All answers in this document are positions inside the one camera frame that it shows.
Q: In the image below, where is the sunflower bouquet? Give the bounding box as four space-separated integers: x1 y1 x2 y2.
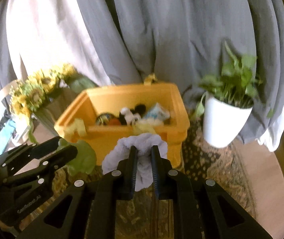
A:
9 63 98 119

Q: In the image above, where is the blue cartoon tissue pack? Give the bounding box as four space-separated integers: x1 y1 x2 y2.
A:
143 103 171 121

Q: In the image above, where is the green frog plush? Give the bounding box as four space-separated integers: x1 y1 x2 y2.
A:
57 138 97 176

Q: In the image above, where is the white plant pot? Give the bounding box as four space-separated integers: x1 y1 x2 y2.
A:
203 94 252 148

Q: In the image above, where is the green potted plant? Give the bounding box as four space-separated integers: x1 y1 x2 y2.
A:
189 41 263 120

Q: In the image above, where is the grey ribbed vase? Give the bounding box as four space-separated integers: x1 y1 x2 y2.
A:
34 104 64 136

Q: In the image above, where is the grey curtain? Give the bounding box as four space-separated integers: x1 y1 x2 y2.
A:
0 0 284 145

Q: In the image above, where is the blue cloth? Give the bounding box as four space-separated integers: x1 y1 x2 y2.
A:
0 119 16 155

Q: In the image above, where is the orange plastic crate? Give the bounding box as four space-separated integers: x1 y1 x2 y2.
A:
54 83 190 167

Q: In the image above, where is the patterned oriental rug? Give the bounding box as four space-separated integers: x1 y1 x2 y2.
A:
49 119 257 239

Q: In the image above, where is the red fluffy pompom toy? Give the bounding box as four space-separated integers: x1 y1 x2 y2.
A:
108 118 121 126

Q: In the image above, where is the black mouse plush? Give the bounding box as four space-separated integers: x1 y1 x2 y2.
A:
119 104 146 126

